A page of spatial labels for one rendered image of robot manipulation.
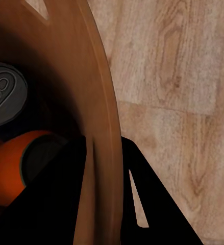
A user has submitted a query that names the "trash can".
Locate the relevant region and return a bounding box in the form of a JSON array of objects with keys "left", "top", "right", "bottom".
[{"left": 0, "top": 0, "right": 124, "bottom": 245}]

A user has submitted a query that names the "can of soda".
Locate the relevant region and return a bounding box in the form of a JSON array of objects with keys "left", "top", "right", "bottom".
[
  {"left": 0, "top": 130, "right": 69, "bottom": 207},
  {"left": 0, "top": 62, "right": 53, "bottom": 142}
]

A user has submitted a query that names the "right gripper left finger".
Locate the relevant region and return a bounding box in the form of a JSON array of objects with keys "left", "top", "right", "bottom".
[{"left": 0, "top": 136, "right": 87, "bottom": 245}]

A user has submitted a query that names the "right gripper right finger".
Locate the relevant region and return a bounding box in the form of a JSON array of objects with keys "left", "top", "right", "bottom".
[{"left": 121, "top": 137, "right": 204, "bottom": 245}]

